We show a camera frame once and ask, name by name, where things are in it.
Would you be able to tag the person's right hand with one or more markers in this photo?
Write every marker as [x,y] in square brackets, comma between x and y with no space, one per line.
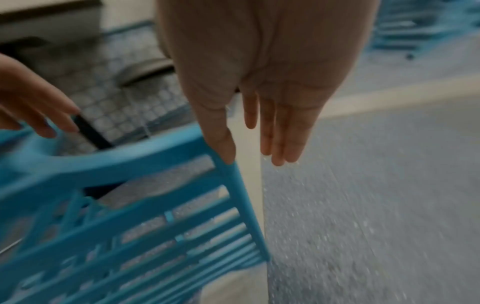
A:
[270,53]

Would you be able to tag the person's left hand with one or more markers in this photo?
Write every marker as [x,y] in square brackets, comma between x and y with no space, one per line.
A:
[26,92]

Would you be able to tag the grey grid dish rack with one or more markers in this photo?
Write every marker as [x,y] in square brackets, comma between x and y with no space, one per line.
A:
[112,98]

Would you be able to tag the stack of blue plastic crates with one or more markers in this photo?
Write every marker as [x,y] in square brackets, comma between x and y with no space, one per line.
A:
[423,23]

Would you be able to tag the white counter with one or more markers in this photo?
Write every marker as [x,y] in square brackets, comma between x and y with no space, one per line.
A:
[56,17]

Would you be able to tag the blue plastic slatted crate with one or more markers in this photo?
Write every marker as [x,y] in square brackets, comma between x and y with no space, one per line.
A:
[123,225]

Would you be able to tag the metal bowl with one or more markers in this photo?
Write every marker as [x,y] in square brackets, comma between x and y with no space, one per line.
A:
[146,71]

